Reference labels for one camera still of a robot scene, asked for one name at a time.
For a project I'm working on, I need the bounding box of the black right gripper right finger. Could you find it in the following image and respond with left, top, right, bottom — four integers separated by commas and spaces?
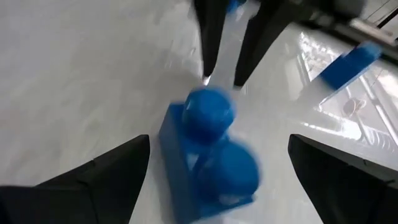
287, 133, 398, 224

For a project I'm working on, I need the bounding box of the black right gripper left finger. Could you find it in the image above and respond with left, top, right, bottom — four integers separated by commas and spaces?
0, 134, 151, 224

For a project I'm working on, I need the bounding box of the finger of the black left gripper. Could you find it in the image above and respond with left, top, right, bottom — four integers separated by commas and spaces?
193, 0, 230, 78
233, 0, 313, 88

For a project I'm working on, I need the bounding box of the blue toy block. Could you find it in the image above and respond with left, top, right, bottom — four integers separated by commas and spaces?
319, 41, 382, 91
157, 86, 261, 224

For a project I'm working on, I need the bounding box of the clear plastic bin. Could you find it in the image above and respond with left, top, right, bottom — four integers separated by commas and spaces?
294, 29, 398, 164

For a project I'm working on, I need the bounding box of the black aluminium table frame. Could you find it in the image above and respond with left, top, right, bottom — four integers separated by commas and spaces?
298, 12, 398, 63

